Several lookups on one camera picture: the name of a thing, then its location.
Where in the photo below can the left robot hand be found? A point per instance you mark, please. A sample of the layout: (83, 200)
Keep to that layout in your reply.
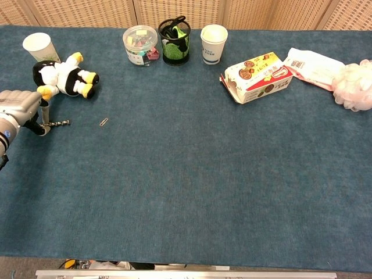
(20, 107)

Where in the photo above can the small metal chain piece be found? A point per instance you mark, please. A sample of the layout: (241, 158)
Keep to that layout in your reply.
(59, 123)

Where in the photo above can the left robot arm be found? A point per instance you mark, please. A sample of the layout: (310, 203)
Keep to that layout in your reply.
(6, 135)

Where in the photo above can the metal paper clip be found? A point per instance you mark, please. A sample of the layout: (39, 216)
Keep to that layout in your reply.
(103, 121)

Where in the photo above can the pink binder clip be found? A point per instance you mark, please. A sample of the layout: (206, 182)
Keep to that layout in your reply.
(153, 54)

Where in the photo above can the black white penguin plush toy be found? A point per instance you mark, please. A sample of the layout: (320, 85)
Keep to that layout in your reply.
(64, 77)

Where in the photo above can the white paper cup green print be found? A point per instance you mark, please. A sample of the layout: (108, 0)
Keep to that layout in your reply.
(38, 47)

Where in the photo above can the clear jar of binder clips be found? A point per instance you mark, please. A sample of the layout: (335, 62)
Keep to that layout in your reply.
(139, 44)

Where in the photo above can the black mesh pen holder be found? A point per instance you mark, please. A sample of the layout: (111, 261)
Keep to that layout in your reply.
(175, 46)

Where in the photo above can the blue felt table mat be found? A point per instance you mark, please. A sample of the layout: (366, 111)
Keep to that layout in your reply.
(186, 174)

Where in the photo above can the woven bamboo folding screen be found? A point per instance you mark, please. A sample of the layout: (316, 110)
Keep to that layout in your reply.
(186, 13)

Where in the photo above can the white paper cup blue print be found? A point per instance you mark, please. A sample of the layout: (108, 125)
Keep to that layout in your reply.
(212, 43)

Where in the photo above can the open snack carton box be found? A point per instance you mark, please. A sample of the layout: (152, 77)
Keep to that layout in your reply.
(258, 77)

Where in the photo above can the white red plastic packet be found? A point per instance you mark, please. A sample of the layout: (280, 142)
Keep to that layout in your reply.
(312, 68)

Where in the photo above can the aluminium frame rail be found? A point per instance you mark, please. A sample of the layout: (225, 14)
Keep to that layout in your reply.
(186, 274)

